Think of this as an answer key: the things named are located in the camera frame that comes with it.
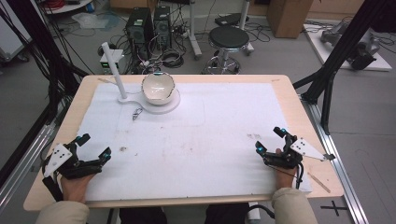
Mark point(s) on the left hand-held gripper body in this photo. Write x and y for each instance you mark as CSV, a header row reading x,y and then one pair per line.
x,y
57,158

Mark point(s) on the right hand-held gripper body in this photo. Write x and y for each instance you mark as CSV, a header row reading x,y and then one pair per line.
x,y
288,158

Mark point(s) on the person's right hand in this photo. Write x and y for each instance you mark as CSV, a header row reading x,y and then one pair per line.
x,y
285,179

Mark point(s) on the person's left hand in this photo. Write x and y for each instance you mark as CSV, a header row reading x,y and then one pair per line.
x,y
76,188

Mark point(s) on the thin wooden stick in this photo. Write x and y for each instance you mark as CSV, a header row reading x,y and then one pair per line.
x,y
319,183

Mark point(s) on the small metal clip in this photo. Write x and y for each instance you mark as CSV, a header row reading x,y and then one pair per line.
x,y
136,114

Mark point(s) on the white table mat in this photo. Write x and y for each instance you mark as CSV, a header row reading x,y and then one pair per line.
x,y
202,149

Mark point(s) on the person's left leg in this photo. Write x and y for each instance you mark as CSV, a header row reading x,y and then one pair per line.
x,y
143,216

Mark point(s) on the person's leg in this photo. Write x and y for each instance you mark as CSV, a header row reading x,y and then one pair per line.
x,y
227,214
143,216

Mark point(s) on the person's right leg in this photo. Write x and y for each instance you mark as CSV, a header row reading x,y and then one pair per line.
x,y
227,214

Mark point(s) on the white stand with pole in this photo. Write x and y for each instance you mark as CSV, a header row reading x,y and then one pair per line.
x,y
115,72

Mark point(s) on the white power supply box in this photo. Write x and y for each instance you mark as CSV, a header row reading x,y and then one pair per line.
x,y
107,64

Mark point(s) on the white ceramic bowl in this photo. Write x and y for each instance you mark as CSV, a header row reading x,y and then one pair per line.
x,y
158,88

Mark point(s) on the white floor board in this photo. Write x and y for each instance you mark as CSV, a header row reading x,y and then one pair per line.
x,y
330,53

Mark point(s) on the black round stool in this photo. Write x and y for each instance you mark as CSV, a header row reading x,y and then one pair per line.
x,y
229,39

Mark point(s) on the brown cardboard box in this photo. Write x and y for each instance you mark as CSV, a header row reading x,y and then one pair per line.
x,y
288,17

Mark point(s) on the grey robot parts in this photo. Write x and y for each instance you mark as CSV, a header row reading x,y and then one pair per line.
x,y
364,49

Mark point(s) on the clear plastic sheet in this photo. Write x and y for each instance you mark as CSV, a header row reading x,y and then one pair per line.
x,y
93,20

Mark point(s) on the flat black case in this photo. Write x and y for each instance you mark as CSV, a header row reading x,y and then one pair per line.
x,y
231,19

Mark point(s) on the large black computer tower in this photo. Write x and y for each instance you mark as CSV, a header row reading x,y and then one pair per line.
x,y
138,28

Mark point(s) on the white table leg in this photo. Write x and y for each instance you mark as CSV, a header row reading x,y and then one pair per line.
x,y
245,12
194,31

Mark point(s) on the round white table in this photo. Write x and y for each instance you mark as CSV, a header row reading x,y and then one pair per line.
x,y
70,6

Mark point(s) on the slim black computer tower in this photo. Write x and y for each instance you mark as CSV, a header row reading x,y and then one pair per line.
x,y
162,25

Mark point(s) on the aluminium rail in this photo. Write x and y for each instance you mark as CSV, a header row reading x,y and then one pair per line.
x,y
28,155
340,169

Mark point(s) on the black metal frame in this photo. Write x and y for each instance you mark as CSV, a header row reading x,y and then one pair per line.
x,y
26,21
342,46

